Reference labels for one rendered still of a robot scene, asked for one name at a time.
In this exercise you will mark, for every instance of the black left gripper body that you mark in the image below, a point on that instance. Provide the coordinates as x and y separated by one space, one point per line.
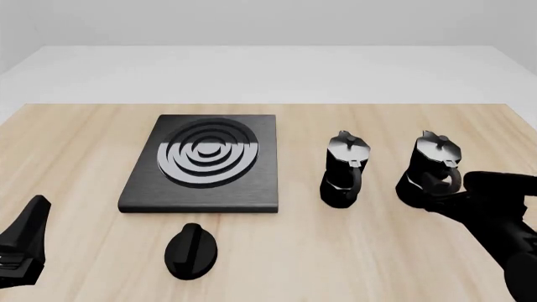
17 270

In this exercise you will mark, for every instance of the flat black stove plate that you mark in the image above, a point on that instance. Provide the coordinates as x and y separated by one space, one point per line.
260 188

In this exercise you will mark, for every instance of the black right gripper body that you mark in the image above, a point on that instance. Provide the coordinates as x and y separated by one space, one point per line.
495 185

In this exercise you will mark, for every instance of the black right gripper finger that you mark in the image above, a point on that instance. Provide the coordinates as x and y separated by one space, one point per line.
442 204

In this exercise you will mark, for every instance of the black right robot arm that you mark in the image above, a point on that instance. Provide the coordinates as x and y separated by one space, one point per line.
516 258

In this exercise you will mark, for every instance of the black moka pot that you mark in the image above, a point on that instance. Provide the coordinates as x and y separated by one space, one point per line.
342 154
432 151

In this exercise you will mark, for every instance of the round black stove knob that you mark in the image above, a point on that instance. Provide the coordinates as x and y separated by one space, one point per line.
191 251

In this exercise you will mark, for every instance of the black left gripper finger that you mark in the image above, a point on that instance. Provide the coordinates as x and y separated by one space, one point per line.
31 226

